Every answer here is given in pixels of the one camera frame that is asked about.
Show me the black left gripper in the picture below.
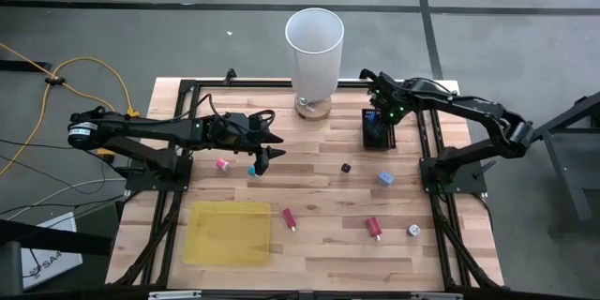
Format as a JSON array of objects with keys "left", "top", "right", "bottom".
[{"left": 207, "top": 112, "right": 287, "bottom": 176}]

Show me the red wall charger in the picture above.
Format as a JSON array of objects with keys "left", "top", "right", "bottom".
[
  {"left": 366, "top": 217, "right": 383, "bottom": 241},
  {"left": 281, "top": 208, "right": 298, "bottom": 233}
]

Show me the black plastic mesh basket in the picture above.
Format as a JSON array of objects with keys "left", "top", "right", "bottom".
[{"left": 360, "top": 108, "right": 398, "bottom": 151}]

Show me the round wooden lamp base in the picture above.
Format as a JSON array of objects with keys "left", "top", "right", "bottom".
[{"left": 293, "top": 95, "right": 333, "bottom": 122}]

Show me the white cylindrical lamp shade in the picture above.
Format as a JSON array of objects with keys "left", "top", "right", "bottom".
[{"left": 284, "top": 7, "right": 346, "bottom": 104}]

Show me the yellow translucent plastic bin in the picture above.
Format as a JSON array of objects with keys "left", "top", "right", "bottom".
[{"left": 182, "top": 200, "right": 273, "bottom": 266}]

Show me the grey metal stand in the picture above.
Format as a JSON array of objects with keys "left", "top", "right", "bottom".
[{"left": 519, "top": 91, "right": 600, "bottom": 235}]

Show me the black beam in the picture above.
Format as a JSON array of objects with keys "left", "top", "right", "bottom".
[{"left": 0, "top": 217, "right": 113, "bottom": 257}]

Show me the white printed box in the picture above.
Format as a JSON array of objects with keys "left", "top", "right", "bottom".
[{"left": 19, "top": 211, "right": 84, "bottom": 291}]

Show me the black floor bar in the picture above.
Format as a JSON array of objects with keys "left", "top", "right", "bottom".
[{"left": 0, "top": 59, "right": 52, "bottom": 72}]

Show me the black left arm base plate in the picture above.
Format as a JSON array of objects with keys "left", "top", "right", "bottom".
[{"left": 125, "top": 157, "right": 193, "bottom": 192}]

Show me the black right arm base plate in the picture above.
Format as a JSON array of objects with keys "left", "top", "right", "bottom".
[{"left": 420, "top": 157, "right": 488, "bottom": 194}]

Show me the yellow extension cable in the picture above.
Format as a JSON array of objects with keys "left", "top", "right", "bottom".
[{"left": 0, "top": 40, "right": 142, "bottom": 179}]

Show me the silver rail bracket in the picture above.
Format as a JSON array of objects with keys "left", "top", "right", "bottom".
[
  {"left": 147, "top": 290, "right": 203, "bottom": 300},
  {"left": 410, "top": 292, "right": 465, "bottom": 300}
]

